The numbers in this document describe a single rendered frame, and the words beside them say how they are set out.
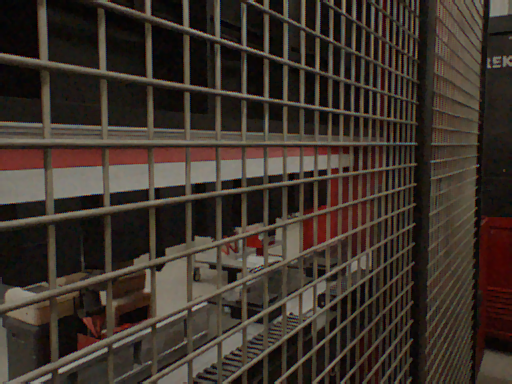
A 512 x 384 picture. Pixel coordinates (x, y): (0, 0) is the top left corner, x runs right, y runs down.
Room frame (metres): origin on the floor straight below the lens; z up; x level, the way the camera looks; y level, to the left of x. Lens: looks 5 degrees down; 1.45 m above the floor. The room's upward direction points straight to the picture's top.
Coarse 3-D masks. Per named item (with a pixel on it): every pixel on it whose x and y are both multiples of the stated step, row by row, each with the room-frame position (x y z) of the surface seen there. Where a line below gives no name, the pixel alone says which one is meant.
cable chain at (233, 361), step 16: (288, 320) 1.15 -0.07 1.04; (304, 320) 1.15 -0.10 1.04; (256, 336) 1.05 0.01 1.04; (272, 336) 1.05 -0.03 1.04; (240, 352) 0.96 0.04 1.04; (256, 352) 0.97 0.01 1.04; (272, 352) 1.00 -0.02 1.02; (208, 368) 0.89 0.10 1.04; (224, 368) 0.90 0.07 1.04; (240, 368) 0.90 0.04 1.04; (256, 368) 0.95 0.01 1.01
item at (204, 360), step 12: (312, 288) 1.59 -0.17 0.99; (324, 288) 1.59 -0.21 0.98; (312, 300) 1.47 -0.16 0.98; (288, 312) 1.36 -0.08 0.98; (312, 312) 1.36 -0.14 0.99; (252, 324) 1.27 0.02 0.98; (240, 336) 1.18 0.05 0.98; (252, 336) 1.18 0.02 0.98; (216, 348) 1.11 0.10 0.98; (228, 348) 1.11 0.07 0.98; (204, 360) 1.05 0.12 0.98; (216, 360) 1.05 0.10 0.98; (180, 372) 0.99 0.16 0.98
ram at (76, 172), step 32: (0, 160) 0.92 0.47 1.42; (32, 160) 0.97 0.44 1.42; (64, 160) 1.04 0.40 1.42; (96, 160) 1.11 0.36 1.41; (128, 160) 1.19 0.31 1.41; (160, 160) 1.29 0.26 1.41; (192, 160) 1.41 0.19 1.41; (224, 160) 1.55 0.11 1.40; (256, 160) 1.72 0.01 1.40; (288, 160) 1.93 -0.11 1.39; (320, 160) 2.21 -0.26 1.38; (0, 192) 0.91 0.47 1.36; (32, 192) 0.97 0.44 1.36; (64, 192) 1.03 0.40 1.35; (96, 192) 1.11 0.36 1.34
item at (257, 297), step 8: (200, 296) 1.44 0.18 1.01; (248, 296) 1.34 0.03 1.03; (256, 296) 1.34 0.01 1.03; (272, 296) 1.34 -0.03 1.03; (216, 304) 1.39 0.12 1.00; (224, 304) 1.37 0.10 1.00; (232, 304) 1.31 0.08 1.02; (240, 304) 1.31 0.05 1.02; (248, 304) 1.30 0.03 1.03; (256, 304) 1.29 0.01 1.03; (272, 304) 1.31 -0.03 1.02; (232, 312) 1.31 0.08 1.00; (240, 312) 1.30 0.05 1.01; (248, 312) 1.28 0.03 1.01; (256, 312) 1.27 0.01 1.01; (272, 312) 1.29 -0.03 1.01; (280, 312) 1.33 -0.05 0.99; (256, 320) 1.27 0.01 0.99; (272, 320) 1.29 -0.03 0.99
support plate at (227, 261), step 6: (222, 252) 2.06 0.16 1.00; (198, 258) 1.95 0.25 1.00; (204, 258) 1.95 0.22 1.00; (210, 258) 1.95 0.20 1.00; (222, 258) 1.95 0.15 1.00; (228, 258) 1.95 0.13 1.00; (234, 258) 1.95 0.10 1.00; (270, 258) 1.95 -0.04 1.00; (222, 264) 1.87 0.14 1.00; (228, 264) 1.86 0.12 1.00; (240, 264) 1.85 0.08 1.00; (246, 264) 1.85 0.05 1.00; (252, 264) 1.85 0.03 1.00; (258, 264) 1.85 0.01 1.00
